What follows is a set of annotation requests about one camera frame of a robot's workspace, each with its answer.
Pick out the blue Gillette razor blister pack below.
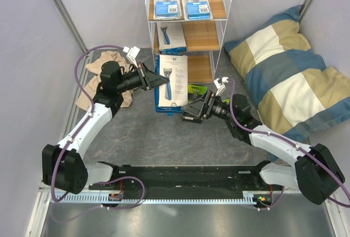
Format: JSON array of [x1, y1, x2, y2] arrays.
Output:
[[154, 0, 182, 20]]

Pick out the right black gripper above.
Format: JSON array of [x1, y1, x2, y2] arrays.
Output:
[[181, 90, 238, 124]]

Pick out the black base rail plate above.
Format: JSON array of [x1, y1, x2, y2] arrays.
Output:
[[89, 161, 282, 199]]

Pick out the beige crumpled cloth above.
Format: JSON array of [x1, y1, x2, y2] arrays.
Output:
[[75, 51, 133, 111]]

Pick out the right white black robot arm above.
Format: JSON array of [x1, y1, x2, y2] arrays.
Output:
[[181, 91, 349, 205]]

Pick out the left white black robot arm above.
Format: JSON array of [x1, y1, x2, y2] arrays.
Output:
[[42, 61, 170, 194]]

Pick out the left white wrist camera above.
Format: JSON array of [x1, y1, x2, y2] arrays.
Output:
[[123, 46, 140, 67]]

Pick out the aluminium frame rail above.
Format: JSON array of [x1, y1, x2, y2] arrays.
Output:
[[37, 0, 90, 55]]

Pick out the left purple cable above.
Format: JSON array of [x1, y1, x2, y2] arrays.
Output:
[[50, 45, 145, 223]]

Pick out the blue beige checkered pillow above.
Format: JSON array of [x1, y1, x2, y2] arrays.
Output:
[[224, 5, 349, 142]]

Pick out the black green Gillette razor box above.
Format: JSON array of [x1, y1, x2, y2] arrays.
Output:
[[181, 84, 207, 124]]

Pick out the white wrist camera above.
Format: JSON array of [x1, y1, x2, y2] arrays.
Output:
[[123, 46, 140, 67], [214, 77, 229, 96]]

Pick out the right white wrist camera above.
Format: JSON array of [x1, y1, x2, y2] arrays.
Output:
[[214, 77, 229, 96]]

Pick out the Harry's razor box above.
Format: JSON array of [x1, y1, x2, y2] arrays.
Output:
[[154, 54, 188, 116], [157, 22, 187, 55]]

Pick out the Gillette razor white card pack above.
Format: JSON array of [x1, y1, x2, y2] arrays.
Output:
[[182, 0, 213, 21]]

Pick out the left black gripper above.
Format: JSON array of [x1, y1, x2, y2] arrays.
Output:
[[116, 62, 169, 94]]

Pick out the purple cable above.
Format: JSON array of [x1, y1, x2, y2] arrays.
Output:
[[50, 45, 145, 223], [229, 79, 350, 212]]

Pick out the light blue slotted cable duct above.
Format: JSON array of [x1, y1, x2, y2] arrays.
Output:
[[60, 192, 267, 205]]

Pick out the white wire wooden shelf unit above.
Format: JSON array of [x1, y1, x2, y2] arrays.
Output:
[[145, 0, 231, 84]]

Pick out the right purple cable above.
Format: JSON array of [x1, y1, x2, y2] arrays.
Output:
[[229, 79, 350, 212]]

